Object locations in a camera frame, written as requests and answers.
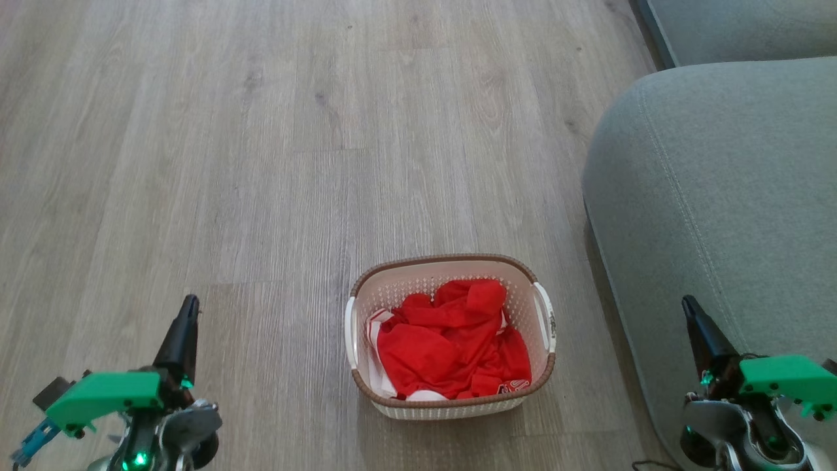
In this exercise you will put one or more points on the white plastic laundry basket brown-rimmed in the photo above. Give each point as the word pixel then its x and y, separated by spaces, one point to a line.
pixel 451 407

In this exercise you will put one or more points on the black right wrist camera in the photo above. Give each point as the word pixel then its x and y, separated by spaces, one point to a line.
pixel 831 366

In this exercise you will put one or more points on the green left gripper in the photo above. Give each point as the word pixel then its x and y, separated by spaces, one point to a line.
pixel 104 396

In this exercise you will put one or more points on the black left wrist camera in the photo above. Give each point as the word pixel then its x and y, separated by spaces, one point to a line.
pixel 53 391

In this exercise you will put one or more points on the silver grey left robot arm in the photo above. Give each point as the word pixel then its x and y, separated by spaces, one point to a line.
pixel 170 435

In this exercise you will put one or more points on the red and white garment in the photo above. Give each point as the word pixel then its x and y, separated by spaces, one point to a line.
pixel 451 347

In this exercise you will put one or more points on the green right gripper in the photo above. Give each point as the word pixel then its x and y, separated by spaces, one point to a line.
pixel 791 383

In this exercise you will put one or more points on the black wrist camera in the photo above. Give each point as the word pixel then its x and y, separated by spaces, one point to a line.
pixel 831 366
pixel 53 391

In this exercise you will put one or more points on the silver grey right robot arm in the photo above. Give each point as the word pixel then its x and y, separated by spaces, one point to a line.
pixel 739 435

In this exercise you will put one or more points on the grey fabric sofa seat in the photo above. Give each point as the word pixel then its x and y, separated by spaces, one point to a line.
pixel 739 29

